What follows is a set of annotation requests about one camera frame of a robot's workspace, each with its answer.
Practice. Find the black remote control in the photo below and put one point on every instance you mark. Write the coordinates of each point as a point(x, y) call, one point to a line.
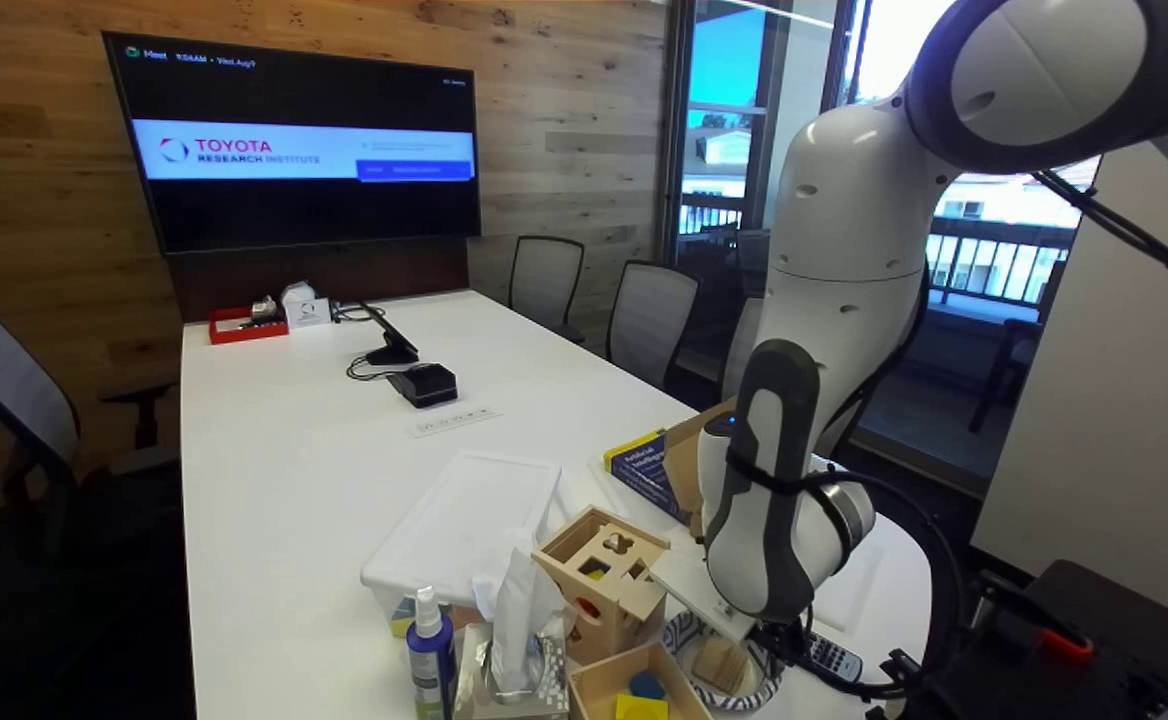
point(833, 661)

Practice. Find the blue spray bottle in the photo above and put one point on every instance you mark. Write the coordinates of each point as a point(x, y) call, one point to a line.
point(430, 661)

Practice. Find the open cardboard box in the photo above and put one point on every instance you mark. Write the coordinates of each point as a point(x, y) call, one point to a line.
point(698, 466)

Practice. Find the small black box device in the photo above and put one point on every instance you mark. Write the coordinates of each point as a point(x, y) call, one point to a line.
point(421, 387)

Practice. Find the grey mesh office chair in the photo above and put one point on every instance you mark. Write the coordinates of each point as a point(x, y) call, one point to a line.
point(11, 387)
point(743, 342)
point(547, 282)
point(651, 323)

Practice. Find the red tray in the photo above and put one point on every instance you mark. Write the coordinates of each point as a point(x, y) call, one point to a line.
point(245, 326)

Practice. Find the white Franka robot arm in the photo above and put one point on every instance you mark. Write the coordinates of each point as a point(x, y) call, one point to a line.
point(850, 242)

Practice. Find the balcony railing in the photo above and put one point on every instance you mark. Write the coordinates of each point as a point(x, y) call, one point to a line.
point(998, 262)

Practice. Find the blue patterned flat packet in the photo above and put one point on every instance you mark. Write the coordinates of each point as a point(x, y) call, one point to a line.
point(644, 475)

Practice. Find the light yellow wooden block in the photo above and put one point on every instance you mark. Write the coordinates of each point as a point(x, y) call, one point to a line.
point(720, 661)

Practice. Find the blue toy block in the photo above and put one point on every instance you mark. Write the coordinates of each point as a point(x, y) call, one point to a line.
point(644, 684)

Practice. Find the blue white paper bowl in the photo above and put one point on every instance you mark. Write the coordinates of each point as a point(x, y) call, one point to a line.
point(746, 696)

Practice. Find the wooden shape sorter cube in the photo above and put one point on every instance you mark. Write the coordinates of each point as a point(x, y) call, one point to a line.
point(605, 586)

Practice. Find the small open wooden box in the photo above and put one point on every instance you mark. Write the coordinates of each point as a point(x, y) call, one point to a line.
point(597, 684)

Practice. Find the yellow toy block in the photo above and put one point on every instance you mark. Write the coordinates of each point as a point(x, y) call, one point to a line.
point(641, 710)

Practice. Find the wall mounted tv screen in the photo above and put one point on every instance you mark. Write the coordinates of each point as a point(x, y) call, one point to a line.
point(288, 145)

